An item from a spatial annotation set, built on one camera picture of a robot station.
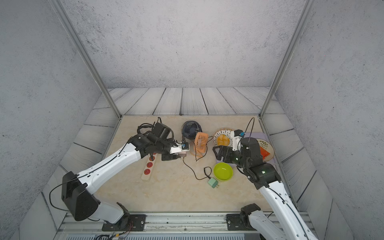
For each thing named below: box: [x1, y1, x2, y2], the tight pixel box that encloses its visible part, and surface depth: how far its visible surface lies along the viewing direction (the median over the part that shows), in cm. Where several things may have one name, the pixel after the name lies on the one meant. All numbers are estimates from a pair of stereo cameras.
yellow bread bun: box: [216, 134, 230, 146], surface depth 103 cm
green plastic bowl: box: [213, 162, 234, 182], surface depth 90 cm
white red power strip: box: [141, 153, 157, 181], surface depth 91 cm
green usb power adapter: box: [208, 177, 219, 189], surface depth 86 cm
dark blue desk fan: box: [180, 120, 203, 140], surface depth 104 cm
